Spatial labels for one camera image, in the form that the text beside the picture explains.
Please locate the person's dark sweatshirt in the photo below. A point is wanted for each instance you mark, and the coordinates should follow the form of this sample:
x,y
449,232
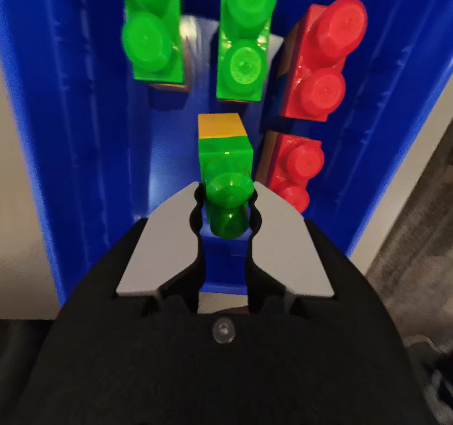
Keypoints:
x,y
14,361

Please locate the grey desk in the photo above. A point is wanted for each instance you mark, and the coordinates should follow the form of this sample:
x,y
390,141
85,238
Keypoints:
x,y
21,220

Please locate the blue plastic bin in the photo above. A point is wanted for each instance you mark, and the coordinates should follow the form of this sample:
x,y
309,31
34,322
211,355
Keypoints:
x,y
70,114

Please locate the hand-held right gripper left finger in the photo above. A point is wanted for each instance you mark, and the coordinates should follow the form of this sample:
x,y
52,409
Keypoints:
x,y
159,248

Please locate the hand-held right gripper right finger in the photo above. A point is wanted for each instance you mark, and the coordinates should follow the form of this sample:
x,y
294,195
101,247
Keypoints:
x,y
290,248

